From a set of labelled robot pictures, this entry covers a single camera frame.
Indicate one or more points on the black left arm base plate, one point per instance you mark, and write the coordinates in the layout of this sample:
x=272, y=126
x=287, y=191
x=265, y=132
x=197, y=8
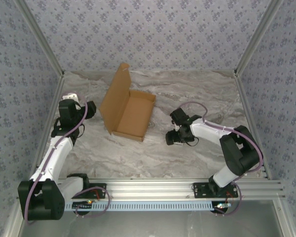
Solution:
x=88, y=196

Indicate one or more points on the aluminium frame post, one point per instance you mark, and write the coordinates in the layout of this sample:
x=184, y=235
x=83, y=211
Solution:
x=42, y=35
x=257, y=34

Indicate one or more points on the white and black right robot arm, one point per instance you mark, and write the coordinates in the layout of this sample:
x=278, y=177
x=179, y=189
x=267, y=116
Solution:
x=239, y=153

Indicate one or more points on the brown cardboard box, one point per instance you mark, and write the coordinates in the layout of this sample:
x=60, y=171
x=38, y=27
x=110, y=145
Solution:
x=133, y=118

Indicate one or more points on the black adapter board with LED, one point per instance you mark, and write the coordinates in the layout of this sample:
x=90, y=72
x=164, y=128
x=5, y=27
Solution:
x=82, y=205
x=222, y=207

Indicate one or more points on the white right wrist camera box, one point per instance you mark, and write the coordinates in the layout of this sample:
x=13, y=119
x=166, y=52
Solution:
x=175, y=127

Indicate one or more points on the aluminium mounting rail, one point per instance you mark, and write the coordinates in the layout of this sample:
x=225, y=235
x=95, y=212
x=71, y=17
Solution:
x=150, y=188

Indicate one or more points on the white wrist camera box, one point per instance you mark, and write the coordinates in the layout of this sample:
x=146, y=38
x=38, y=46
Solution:
x=175, y=127
x=70, y=95

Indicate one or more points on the aluminium table side rail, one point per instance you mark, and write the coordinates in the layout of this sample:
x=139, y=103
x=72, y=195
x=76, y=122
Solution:
x=243, y=91
x=57, y=91

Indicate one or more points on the grey metal lower shelf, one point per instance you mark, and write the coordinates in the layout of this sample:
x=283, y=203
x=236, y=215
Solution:
x=150, y=224

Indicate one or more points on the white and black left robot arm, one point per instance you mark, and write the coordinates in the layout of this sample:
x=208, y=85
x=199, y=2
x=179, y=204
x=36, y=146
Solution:
x=51, y=202

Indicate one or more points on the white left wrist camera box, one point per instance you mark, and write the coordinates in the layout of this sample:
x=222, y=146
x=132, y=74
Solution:
x=70, y=95

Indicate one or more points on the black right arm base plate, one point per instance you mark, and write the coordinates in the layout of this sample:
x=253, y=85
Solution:
x=199, y=192

